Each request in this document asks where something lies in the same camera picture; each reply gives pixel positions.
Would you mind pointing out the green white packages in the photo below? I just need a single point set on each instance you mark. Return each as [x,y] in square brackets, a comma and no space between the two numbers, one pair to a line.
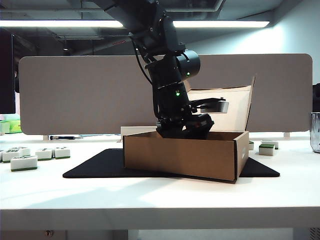
[11,126]

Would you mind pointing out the white green mahjong tile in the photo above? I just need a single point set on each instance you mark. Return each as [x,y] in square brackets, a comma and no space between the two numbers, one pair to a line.
[271,143]
[44,153]
[62,152]
[10,155]
[24,150]
[251,145]
[23,163]
[265,149]

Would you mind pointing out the grey fabric desk divider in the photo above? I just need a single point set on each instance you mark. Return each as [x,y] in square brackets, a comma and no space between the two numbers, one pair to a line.
[87,95]

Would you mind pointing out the white divider foot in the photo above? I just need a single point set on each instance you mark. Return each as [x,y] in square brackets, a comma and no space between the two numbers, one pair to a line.
[286,135]
[45,137]

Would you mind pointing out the black rectangular mat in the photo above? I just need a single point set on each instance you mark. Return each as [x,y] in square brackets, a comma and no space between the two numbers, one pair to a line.
[100,165]

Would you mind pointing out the black monitor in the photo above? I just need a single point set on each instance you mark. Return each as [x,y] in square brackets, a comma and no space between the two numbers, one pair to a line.
[7,72]

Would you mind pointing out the brass screw in desk frame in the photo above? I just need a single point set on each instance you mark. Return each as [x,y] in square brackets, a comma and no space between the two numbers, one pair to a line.
[49,233]

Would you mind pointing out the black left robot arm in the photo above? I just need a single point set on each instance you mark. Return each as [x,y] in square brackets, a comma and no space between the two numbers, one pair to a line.
[165,72]

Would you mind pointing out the brown cardboard box open lid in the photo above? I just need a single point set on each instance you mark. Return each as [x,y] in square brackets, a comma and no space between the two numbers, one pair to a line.
[180,157]

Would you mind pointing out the long ceiling light strip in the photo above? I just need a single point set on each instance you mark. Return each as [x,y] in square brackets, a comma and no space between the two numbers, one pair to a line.
[220,24]

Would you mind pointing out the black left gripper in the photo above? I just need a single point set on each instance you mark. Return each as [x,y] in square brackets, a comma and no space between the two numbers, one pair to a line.
[185,127]

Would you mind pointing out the clear glass container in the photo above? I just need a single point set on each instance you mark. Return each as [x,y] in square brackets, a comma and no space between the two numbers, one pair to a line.
[315,132]

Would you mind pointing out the dark office chair back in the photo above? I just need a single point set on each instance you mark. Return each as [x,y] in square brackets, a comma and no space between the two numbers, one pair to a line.
[316,97]

